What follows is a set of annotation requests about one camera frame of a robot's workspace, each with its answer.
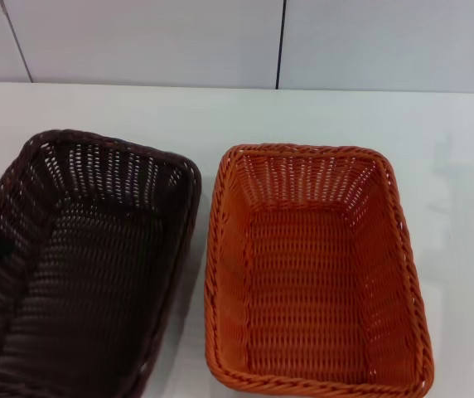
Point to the dark brown woven basket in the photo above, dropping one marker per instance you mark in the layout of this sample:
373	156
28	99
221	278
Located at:
92	269

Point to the orange woven basket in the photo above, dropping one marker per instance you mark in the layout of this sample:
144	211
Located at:
307	273

